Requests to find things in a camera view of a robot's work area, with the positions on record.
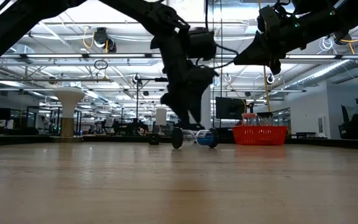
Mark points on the pink capped hourglass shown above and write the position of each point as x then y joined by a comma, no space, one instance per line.
248,115

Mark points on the red slotted plastic basket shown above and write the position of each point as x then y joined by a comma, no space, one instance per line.
259,137

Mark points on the black background rig frame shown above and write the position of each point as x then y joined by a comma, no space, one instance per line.
148,80

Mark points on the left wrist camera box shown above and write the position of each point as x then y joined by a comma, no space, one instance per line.
201,43

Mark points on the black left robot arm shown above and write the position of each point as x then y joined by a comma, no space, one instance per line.
26,18

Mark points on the white cylinder lamp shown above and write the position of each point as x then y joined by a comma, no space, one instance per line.
161,117

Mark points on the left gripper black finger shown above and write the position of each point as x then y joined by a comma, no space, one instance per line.
182,115
197,109

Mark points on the black charger white label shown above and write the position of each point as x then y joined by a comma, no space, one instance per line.
153,140

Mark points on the black background robot arm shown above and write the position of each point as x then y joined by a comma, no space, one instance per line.
132,127

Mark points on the white sand hourglass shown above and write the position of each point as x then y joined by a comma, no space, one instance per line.
265,115

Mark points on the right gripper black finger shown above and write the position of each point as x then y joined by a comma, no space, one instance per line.
255,46
256,62

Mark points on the person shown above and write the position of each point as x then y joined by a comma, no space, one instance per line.
356,123

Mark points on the black aluminium table frame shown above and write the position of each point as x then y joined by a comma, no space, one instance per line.
26,140

